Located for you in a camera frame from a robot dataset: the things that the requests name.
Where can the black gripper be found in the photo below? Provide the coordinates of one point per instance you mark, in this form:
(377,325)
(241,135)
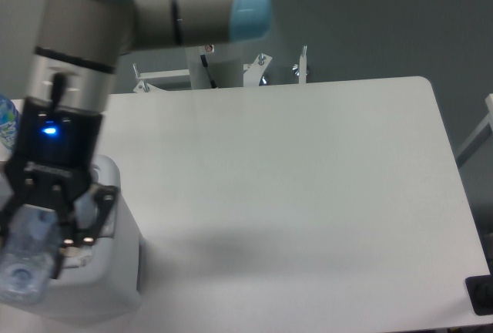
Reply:
(49,168)

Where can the clear crushed plastic bottle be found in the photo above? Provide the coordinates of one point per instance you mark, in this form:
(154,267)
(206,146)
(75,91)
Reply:
(28,258)

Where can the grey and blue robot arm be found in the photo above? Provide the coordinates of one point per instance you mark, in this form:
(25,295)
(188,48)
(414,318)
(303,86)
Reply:
(74,67)

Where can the white plastic trash can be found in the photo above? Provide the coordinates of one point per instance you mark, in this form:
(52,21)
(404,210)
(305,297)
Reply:
(104,279)

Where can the blue labelled water bottle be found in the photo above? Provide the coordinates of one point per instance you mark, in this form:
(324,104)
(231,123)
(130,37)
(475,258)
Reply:
(10,120)

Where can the black device at table edge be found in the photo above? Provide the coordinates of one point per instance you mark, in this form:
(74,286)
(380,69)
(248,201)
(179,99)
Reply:
(480,294)

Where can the white metal frame bracket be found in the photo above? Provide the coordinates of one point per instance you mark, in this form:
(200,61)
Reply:
(173,80)

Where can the white metal post with bolt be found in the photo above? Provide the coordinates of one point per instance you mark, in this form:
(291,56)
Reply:
(301,69)

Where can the white frame leg right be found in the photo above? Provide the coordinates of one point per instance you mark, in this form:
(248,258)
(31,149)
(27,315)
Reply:
(478,136)

